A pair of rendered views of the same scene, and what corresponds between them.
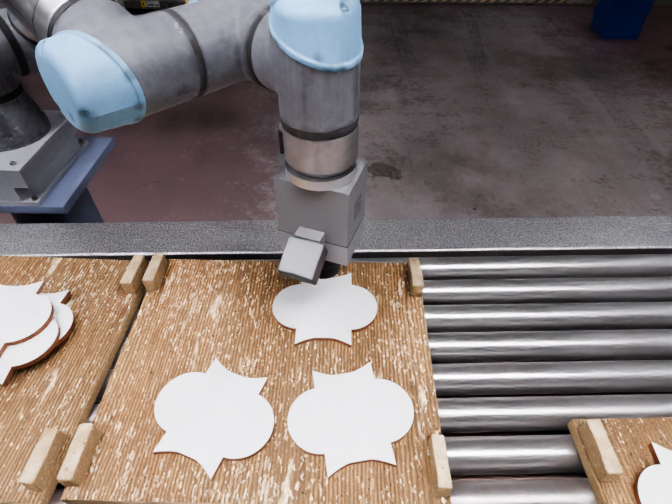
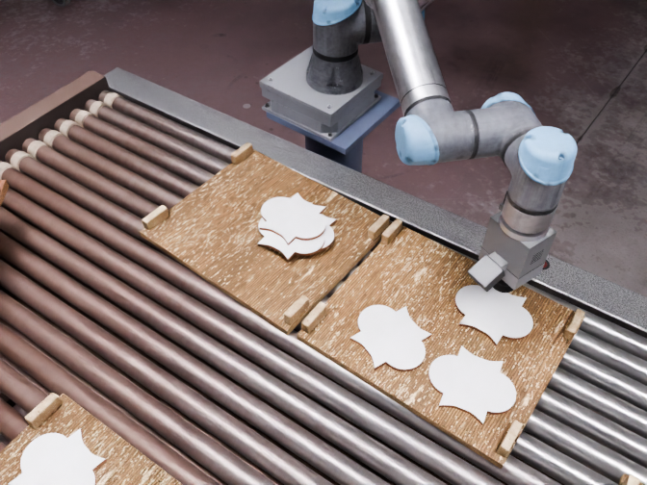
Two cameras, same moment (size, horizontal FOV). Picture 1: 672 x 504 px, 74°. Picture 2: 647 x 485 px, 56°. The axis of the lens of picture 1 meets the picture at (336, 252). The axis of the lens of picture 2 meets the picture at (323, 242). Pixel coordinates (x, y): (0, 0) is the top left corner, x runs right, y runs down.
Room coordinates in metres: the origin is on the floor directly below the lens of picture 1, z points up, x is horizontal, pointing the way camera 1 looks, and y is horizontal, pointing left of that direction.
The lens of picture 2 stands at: (-0.33, -0.11, 1.88)
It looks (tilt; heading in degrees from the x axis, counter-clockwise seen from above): 48 degrees down; 36
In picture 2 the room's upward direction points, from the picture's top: 1 degrees counter-clockwise
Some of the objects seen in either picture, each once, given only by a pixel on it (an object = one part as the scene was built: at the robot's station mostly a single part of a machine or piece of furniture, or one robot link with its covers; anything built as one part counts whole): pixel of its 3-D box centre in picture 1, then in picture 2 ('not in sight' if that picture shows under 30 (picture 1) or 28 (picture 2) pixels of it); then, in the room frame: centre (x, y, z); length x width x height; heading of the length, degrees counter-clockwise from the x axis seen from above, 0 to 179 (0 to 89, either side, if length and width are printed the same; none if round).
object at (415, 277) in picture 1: (415, 276); (574, 324); (0.44, -0.12, 0.95); 0.06 x 0.02 x 0.03; 179
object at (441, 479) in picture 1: (439, 463); (510, 438); (0.18, -0.11, 0.95); 0.06 x 0.02 x 0.03; 179
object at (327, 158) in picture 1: (317, 140); (527, 208); (0.39, 0.02, 1.21); 0.08 x 0.08 x 0.05
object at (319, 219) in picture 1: (312, 214); (505, 247); (0.37, 0.03, 1.13); 0.12 x 0.09 x 0.16; 160
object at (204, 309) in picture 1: (275, 360); (441, 327); (0.32, 0.08, 0.93); 0.41 x 0.35 x 0.02; 89
